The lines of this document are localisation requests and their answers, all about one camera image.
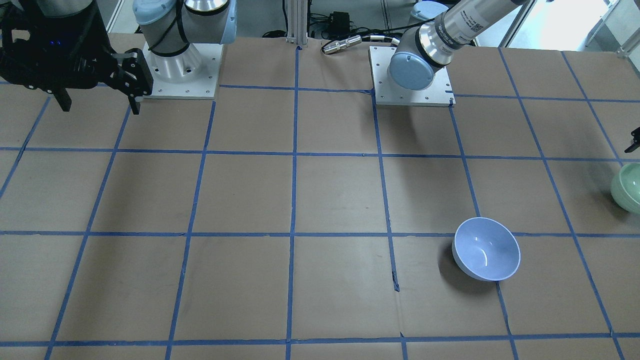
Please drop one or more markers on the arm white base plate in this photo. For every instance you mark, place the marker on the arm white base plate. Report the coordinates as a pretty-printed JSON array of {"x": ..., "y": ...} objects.
[
  {"x": 192, "y": 75},
  {"x": 405, "y": 79}
]

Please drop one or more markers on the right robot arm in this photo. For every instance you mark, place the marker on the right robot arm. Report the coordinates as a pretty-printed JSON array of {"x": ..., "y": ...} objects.
[{"x": 170, "y": 26}]

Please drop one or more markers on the silver cylindrical connector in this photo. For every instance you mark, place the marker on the silver cylindrical connector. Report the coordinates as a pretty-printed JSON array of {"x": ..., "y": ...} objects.
[{"x": 338, "y": 45}]

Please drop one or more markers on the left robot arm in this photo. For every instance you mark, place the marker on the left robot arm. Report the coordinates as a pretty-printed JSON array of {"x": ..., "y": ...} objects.
[{"x": 512, "y": 103}]

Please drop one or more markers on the blue ceramic bowl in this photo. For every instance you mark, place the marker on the blue ceramic bowl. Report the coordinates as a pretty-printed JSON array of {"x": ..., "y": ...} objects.
[{"x": 485, "y": 250}]

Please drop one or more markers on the green ceramic bowl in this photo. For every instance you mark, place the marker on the green ceramic bowl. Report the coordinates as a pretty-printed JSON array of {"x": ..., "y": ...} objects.
[{"x": 625, "y": 188}]

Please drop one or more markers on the aluminium frame post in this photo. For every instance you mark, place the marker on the aluminium frame post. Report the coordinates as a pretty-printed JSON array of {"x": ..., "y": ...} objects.
[{"x": 297, "y": 13}]

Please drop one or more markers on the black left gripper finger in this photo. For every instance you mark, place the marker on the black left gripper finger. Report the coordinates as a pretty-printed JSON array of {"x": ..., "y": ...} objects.
[{"x": 635, "y": 141}]

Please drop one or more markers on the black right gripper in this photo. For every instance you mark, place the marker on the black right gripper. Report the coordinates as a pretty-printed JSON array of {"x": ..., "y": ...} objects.
[{"x": 134, "y": 74}]

